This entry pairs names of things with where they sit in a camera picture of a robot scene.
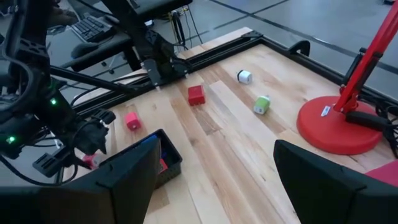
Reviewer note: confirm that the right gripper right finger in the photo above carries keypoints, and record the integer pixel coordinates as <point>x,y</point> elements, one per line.
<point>326,199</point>

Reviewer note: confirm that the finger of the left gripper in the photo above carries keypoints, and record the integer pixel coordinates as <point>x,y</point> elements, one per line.
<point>105,116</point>
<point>51,163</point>

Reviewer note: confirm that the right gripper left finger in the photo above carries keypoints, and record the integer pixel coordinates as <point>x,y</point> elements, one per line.
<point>124,193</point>

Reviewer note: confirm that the pink cube charger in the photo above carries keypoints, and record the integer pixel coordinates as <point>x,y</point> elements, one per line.
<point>90,161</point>

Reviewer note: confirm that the pink charger with metal plug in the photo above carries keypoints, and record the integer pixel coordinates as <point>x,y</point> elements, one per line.
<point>132,121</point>

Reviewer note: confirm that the red pocket calculator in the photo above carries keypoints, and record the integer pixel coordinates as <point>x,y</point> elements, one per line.
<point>163,165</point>

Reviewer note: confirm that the blue pocket calculator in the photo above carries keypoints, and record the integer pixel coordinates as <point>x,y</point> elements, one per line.
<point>149,139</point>

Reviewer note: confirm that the red cube charger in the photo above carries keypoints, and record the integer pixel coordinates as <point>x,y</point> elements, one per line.
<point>196,95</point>

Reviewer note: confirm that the green cube charger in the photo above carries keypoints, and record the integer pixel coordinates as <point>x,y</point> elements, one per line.
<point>261,105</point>

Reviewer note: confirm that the white cube charger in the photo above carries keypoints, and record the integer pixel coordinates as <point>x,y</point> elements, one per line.
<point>245,76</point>

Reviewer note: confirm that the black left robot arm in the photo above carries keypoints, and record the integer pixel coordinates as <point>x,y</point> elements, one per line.
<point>31,74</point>

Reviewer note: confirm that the black mesh basket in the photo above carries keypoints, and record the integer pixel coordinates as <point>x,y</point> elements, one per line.
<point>171,155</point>

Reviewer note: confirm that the pink translucent bin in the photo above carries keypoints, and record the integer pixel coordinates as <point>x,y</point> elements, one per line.
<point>384,174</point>

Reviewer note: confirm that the black desk surface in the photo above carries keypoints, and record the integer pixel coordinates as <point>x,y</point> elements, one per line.
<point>109,46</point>

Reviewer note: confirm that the red desk lamp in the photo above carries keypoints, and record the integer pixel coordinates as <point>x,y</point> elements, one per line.
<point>335,127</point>

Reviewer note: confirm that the black keyboard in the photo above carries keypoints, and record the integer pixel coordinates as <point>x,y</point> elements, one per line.
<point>91,28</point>

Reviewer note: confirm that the black aluminium table frame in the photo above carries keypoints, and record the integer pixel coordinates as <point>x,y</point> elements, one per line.
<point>227,51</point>

